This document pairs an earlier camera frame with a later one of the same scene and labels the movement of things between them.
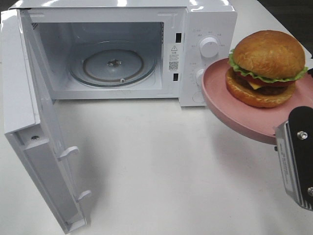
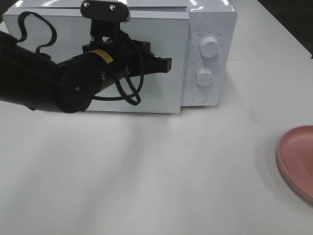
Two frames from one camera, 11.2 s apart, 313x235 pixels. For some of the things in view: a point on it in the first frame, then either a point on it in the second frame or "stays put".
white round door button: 198,97 stays put
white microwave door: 30,124 -> 167,32
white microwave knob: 209,47 stays put
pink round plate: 257,123 -> 294,161
